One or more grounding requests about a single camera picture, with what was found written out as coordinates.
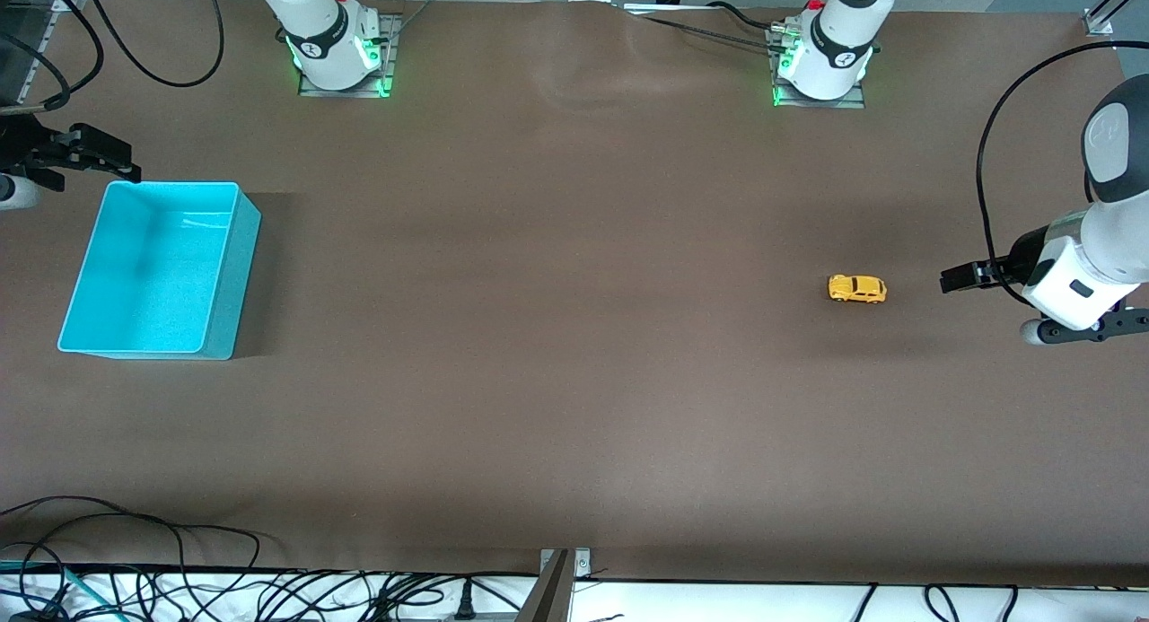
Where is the yellow beetle toy car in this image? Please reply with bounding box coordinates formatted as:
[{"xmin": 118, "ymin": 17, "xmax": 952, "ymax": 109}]
[{"xmin": 827, "ymin": 274, "xmax": 889, "ymax": 305}]

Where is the turquoise plastic bin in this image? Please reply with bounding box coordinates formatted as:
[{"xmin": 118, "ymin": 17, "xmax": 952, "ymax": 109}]
[{"xmin": 57, "ymin": 180, "xmax": 263, "ymax": 362}]

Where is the aluminium profile bar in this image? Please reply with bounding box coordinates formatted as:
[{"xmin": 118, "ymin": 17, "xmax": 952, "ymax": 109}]
[{"xmin": 1082, "ymin": 0, "xmax": 1149, "ymax": 37}]

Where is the brown table cover sheet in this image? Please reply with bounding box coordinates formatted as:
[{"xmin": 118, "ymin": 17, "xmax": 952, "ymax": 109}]
[{"xmin": 0, "ymin": 0, "xmax": 1149, "ymax": 587}]

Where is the dark diagonal pole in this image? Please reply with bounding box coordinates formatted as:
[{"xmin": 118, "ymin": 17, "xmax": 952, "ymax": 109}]
[{"xmin": 516, "ymin": 550, "xmax": 573, "ymax": 622}]

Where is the thin right arm cable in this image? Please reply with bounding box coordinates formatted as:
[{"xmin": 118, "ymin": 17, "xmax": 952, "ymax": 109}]
[{"xmin": 0, "ymin": 0, "xmax": 106, "ymax": 113}]

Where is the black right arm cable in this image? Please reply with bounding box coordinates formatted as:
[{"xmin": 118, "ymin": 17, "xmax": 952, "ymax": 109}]
[{"xmin": 81, "ymin": 0, "xmax": 225, "ymax": 89}]

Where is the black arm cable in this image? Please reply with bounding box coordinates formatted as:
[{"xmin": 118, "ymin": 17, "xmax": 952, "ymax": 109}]
[
  {"xmin": 81, "ymin": 0, "xmax": 225, "ymax": 89},
  {"xmin": 976, "ymin": 40, "xmax": 1149, "ymax": 311}
]

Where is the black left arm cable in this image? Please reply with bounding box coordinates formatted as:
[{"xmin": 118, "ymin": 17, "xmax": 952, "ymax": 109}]
[{"xmin": 976, "ymin": 40, "xmax": 1149, "ymax": 311}]

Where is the short black looped cable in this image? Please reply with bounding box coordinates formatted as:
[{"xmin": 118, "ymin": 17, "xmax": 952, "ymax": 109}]
[{"xmin": 925, "ymin": 584, "xmax": 963, "ymax": 622}]

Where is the thick black base cable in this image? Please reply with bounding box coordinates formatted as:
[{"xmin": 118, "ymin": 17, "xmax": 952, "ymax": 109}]
[{"xmin": 705, "ymin": 0, "xmax": 784, "ymax": 32}]

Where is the thin grey base cable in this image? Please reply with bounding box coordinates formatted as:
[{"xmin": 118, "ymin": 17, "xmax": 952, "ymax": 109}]
[{"xmin": 624, "ymin": 3, "xmax": 791, "ymax": 48}]

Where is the long black looping cable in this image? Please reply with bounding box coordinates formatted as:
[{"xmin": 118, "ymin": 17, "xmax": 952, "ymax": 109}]
[{"xmin": 0, "ymin": 495, "xmax": 263, "ymax": 622}]

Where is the teal cable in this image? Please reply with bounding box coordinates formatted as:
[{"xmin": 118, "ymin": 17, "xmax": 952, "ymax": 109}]
[{"xmin": 0, "ymin": 559, "xmax": 95, "ymax": 616}]

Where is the grey metal bracket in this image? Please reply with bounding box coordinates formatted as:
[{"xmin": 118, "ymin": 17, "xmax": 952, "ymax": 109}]
[{"xmin": 539, "ymin": 548, "xmax": 593, "ymax": 580}]

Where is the black cable bundle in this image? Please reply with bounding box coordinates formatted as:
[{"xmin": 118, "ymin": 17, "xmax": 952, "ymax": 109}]
[{"xmin": 260, "ymin": 568, "xmax": 539, "ymax": 622}]

